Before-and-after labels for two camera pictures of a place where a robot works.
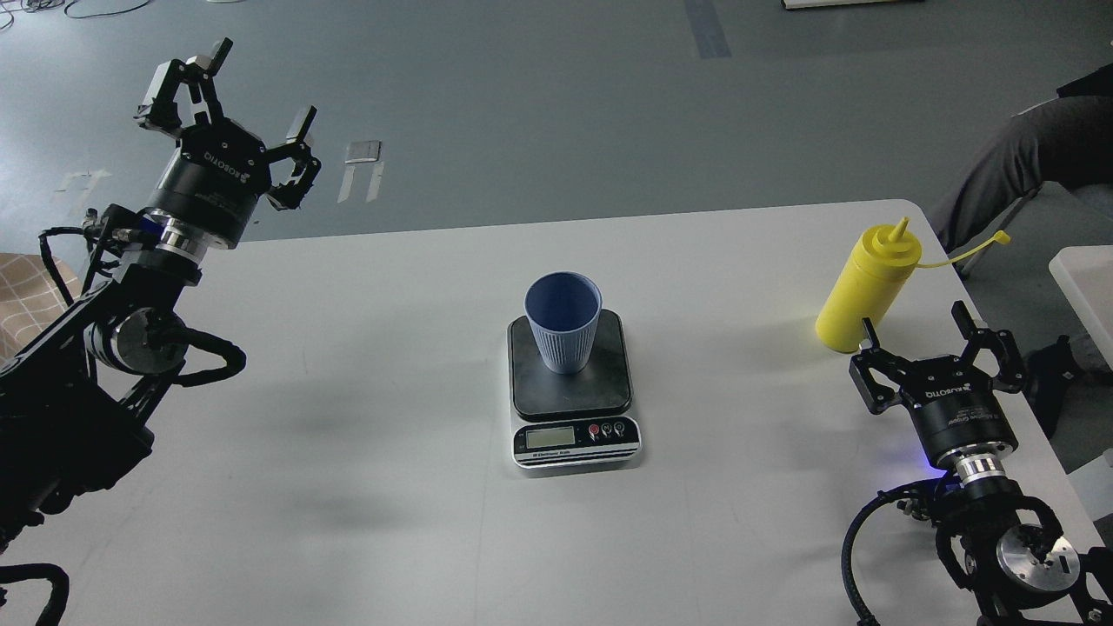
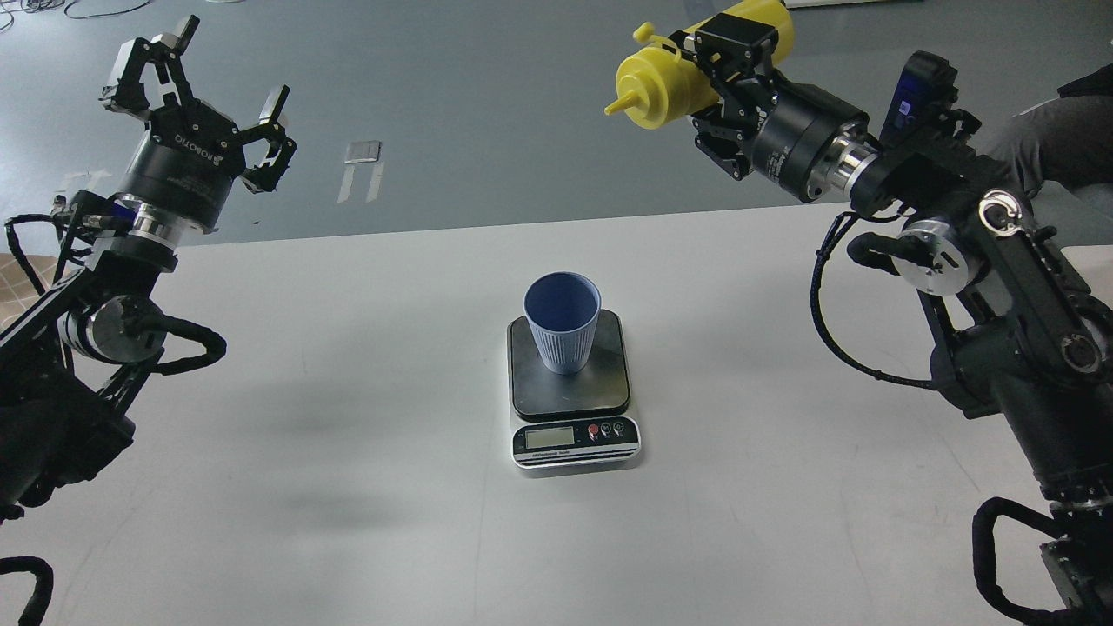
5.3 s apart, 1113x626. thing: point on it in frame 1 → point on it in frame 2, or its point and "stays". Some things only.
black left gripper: [210, 189] → [193, 154]
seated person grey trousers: [1067, 139] stays
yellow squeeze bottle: [883, 261] → [665, 77]
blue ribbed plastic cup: [563, 309] stays
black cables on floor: [41, 5] stays
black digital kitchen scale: [571, 419] stays
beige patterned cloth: [30, 296] stays
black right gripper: [958, 415] → [788, 140]
